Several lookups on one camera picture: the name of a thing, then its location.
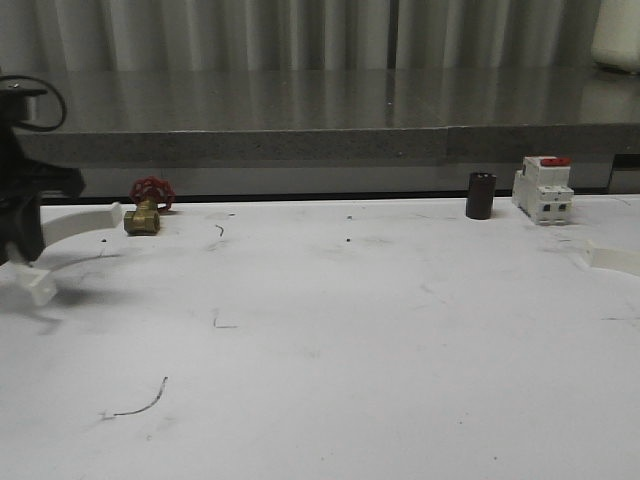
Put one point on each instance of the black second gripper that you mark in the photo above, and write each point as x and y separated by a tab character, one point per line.
24	180

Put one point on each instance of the white half pipe clamp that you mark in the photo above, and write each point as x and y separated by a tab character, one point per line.
624	261
39	283

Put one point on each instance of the brass valve red handwheel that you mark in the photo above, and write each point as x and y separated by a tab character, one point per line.
153	197

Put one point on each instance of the grey stone counter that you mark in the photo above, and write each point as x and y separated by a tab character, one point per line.
343	133

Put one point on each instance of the dark brown cylindrical capacitor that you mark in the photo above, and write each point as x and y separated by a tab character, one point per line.
480	195

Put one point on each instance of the white container on counter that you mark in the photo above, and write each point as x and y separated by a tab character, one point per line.
615	42

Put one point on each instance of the white circuit breaker red switch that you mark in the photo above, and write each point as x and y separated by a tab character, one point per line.
541	190

